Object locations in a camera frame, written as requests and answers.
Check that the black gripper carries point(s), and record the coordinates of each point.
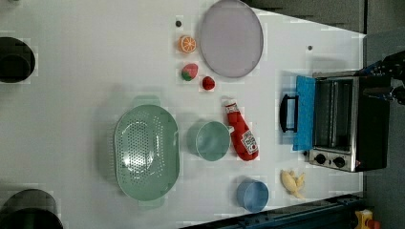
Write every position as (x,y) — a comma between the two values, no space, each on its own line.
(392,66)

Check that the blue oven door flap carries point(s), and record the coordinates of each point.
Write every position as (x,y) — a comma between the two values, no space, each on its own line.
(296,113)

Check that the black toaster oven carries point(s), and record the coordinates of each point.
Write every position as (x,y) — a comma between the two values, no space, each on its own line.
(350,127)

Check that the peeled banana toy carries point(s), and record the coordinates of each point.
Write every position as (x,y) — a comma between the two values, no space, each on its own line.
(293,183)

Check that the round grey plate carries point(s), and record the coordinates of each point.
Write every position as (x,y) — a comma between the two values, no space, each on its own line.
(231,38)

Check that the red ketchup bottle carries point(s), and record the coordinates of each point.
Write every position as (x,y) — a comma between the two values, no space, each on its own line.
(243,139)

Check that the red strawberry toy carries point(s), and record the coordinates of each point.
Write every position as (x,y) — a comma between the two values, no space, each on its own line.
(208,83)

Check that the blue bowl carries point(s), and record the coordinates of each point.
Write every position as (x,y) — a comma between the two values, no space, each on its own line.
(252,195)

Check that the teal green cup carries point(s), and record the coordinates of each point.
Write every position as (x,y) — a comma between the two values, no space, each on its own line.
(209,140)

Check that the pink green peach toy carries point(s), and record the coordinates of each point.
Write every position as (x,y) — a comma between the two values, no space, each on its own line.
(189,71)

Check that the orange slice toy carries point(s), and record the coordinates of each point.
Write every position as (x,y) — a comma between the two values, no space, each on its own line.
(187,44)

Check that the green colander basket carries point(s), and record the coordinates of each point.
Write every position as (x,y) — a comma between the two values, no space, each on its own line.
(147,150)

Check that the black cylinder upper base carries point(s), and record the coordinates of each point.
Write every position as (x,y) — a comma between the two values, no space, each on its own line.
(17,61)

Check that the blue metal frame rail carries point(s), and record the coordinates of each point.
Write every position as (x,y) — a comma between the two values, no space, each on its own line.
(329,213)

